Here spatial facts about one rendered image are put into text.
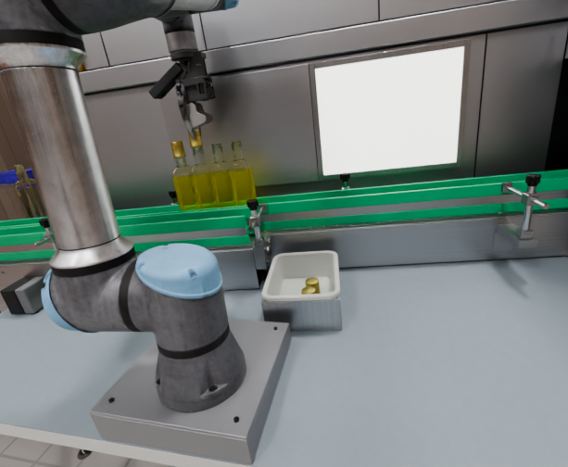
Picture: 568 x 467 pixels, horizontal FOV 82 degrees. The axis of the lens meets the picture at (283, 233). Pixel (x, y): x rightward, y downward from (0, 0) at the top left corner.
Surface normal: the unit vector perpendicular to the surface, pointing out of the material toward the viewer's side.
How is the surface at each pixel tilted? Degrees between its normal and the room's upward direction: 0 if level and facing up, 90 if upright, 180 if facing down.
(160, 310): 85
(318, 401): 0
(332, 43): 90
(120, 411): 3
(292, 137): 90
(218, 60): 90
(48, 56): 135
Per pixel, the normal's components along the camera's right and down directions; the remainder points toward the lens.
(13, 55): 0.12, 0.88
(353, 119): -0.12, 0.38
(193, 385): 0.06, 0.03
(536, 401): -0.12, -0.92
